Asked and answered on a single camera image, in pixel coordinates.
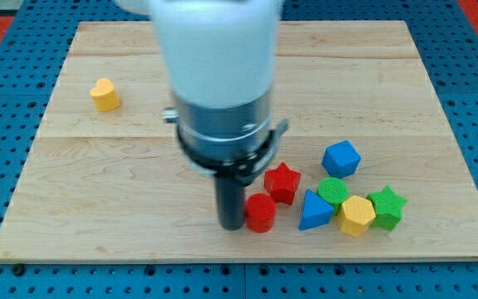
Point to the yellow hexagon block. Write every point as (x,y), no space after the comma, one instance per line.
(355,216)

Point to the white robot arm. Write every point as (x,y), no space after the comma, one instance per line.
(220,61)

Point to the blue triangle block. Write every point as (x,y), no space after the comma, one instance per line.
(315,211)

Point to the wooden board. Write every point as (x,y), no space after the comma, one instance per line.
(114,188)

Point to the blue cube block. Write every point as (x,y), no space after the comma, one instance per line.
(341,160)

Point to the green cylinder block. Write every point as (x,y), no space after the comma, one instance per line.
(334,191)

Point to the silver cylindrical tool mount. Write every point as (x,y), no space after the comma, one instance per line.
(235,142)

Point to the yellow heart block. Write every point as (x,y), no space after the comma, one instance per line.
(104,95)

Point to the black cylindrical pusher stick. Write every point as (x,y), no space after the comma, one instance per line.
(230,203)

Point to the red star block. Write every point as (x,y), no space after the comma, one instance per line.
(282,183)

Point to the green star block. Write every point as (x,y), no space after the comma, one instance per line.
(388,206)

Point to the red cylinder block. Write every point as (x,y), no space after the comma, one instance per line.
(260,212)

